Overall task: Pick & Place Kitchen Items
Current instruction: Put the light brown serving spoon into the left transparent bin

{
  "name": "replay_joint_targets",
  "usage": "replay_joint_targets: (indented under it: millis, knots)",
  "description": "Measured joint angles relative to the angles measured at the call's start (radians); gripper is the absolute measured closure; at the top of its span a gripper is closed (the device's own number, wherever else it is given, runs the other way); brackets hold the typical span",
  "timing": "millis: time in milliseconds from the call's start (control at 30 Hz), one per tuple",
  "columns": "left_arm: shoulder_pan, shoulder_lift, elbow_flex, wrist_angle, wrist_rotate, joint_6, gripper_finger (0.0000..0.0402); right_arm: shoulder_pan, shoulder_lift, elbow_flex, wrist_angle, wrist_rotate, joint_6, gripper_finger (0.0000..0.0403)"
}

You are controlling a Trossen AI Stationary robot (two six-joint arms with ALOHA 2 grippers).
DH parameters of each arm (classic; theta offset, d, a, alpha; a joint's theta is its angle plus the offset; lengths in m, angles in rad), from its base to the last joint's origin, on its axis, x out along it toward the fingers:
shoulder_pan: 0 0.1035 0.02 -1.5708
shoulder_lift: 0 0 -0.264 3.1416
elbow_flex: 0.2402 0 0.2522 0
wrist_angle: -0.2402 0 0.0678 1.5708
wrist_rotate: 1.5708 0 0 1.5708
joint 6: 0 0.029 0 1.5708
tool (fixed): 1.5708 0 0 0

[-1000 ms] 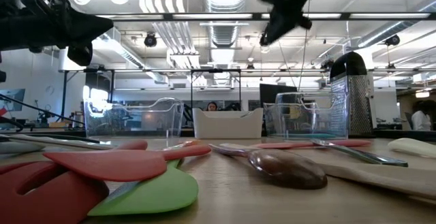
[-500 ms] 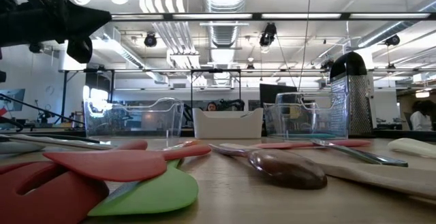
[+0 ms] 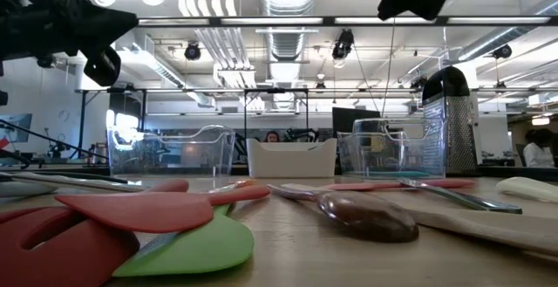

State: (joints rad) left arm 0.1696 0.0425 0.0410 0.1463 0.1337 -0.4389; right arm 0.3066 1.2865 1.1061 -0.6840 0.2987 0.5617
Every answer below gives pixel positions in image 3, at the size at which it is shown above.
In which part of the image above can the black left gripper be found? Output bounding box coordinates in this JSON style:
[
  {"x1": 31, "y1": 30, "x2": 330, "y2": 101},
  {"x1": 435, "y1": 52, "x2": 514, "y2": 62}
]
[{"x1": 0, "y1": 0, "x2": 139, "y2": 61}]

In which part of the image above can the white spatula with patterned handle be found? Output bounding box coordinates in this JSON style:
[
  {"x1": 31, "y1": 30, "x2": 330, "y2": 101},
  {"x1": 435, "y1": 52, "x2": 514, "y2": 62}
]
[{"x1": 0, "y1": 172, "x2": 147, "y2": 193}]

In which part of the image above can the teal silicone spatula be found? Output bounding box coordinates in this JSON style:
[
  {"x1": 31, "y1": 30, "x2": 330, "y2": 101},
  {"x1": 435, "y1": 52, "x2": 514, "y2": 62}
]
[{"x1": 364, "y1": 170, "x2": 432, "y2": 179}]

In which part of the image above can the pink silicone spatula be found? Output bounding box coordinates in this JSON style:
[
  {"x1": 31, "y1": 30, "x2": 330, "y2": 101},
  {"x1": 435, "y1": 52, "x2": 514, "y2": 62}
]
[{"x1": 320, "y1": 178, "x2": 477, "y2": 192}]

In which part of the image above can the clear-handled orange basting brush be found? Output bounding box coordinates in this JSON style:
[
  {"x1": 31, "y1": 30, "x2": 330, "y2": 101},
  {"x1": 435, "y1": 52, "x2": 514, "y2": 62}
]
[{"x1": 208, "y1": 179, "x2": 259, "y2": 194}]

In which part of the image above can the grey metal utensil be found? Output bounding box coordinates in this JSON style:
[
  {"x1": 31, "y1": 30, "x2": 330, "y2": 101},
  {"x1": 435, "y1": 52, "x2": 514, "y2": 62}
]
[{"x1": 397, "y1": 177, "x2": 523, "y2": 215}]

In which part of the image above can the red slotted silicone spoon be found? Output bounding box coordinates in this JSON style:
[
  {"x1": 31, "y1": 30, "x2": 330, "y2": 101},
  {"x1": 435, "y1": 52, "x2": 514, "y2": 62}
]
[{"x1": 0, "y1": 179, "x2": 190, "y2": 287}]

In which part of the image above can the dark wooden spoon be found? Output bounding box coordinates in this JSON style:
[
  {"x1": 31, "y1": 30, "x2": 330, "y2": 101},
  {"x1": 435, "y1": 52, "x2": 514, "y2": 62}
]
[{"x1": 267, "y1": 183, "x2": 420, "y2": 243}]

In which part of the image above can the white plastic utensil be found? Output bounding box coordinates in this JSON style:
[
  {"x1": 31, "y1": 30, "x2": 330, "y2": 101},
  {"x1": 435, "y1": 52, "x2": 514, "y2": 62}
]
[{"x1": 495, "y1": 176, "x2": 558, "y2": 204}]

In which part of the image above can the green silicone spatula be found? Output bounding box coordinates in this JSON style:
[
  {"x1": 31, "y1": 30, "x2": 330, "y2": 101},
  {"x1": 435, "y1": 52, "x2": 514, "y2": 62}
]
[{"x1": 112, "y1": 202, "x2": 255, "y2": 278}]

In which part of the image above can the light wooden spatula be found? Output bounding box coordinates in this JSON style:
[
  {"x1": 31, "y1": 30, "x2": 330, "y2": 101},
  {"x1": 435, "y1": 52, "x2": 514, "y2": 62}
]
[{"x1": 281, "y1": 182, "x2": 558, "y2": 257}]

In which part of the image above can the black ceiling spotlight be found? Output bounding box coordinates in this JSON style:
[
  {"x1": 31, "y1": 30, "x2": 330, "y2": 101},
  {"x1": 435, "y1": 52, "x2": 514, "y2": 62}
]
[
  {"x1": 331, "y1": 29, "x2": 355, "y2": 60},
  {"x1": 184, "y1": 42, "x2": 202, "y2": 61},
  {"x1": 492, "y1": 44, "x2": 514, "y2": 60}
]

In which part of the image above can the black computer monitor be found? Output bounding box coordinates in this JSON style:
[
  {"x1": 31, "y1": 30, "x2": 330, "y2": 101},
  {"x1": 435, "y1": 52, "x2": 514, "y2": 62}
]
[{"x1": 331, "y1": 106, "x2": 381, "y2": 139}]

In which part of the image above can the clear plastic bin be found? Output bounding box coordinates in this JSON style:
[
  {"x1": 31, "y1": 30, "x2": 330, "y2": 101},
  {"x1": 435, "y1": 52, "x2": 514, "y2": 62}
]
[
  {"x1": 106, "y1": 124, "x2": 236, "y2": 178},
  {"x1": 337, "y1": 117, "x2": 448, "y2": 180}
]

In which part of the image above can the metal box grater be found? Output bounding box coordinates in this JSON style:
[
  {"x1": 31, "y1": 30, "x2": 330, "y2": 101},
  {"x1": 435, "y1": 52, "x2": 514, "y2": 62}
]
[{"x1": 421, "y1": 65, "x2": 480, "y2": 175}]

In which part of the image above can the white plastic bin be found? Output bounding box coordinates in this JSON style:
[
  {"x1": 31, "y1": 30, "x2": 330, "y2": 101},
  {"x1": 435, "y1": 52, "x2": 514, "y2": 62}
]
[{"x1": 246, "y1": 137, "x2": 338, "y2": 179}]

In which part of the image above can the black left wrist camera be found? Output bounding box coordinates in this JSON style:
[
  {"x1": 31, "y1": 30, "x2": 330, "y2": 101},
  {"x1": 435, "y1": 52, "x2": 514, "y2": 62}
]
[{"x1": 84, "y1": 46, "x2": 122, "y2": 87}]

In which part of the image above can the black rig frame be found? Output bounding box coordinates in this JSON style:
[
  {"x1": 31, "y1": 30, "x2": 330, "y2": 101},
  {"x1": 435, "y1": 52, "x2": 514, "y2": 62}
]
[{"x1": 137, "y1": 15, "x2": 558, "y2": 28}]

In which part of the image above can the black background frame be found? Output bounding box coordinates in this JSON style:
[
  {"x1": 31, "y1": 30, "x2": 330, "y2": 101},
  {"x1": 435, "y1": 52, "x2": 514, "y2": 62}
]
[{"x1": 77, "y1": 86, "x2": 310, "y2": 160}]

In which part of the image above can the wall-mounted display screen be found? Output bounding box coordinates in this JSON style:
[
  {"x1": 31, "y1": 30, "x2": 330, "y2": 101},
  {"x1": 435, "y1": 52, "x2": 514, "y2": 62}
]
[{"x1": 0, "y1": 113, "x2": 34, "y2": 144}]

